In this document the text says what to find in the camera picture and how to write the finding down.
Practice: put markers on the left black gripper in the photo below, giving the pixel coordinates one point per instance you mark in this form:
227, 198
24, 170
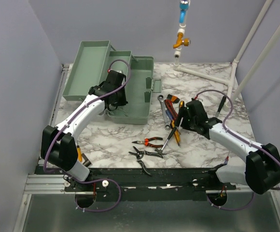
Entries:
123, 102

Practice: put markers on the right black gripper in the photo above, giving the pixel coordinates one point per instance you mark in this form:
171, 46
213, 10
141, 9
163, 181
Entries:
184, 113

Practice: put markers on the green tool box clear lid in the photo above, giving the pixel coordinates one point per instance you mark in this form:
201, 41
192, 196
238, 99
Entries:
99, 69

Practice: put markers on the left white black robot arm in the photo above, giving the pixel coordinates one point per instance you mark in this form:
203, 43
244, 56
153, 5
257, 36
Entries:
59, 142

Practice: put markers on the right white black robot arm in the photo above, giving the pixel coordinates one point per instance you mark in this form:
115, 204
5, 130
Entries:
261, 171

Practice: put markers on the orange black brush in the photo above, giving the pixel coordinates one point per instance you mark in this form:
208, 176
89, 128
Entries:
173, 98

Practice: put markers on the orange box cutter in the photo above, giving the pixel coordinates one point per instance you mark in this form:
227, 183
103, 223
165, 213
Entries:
176, 133

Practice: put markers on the silver ratchet wrench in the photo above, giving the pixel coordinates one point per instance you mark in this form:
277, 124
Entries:
164, 114

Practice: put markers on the small black claw hammer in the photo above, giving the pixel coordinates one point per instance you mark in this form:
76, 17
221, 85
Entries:
160, 151

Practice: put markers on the orange long nose pliers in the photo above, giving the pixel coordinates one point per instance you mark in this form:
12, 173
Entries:
147, 142

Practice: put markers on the blue handle screwdriver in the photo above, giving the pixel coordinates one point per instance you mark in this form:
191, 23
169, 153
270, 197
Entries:
169, 114

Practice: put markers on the white pvc pipe frame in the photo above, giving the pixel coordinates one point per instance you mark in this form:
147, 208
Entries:
233, 95

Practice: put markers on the black mounting rail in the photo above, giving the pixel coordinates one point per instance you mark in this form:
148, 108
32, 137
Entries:
110, 185

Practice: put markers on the aluminium rail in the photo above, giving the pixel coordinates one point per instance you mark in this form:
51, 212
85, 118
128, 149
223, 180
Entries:
44, 184

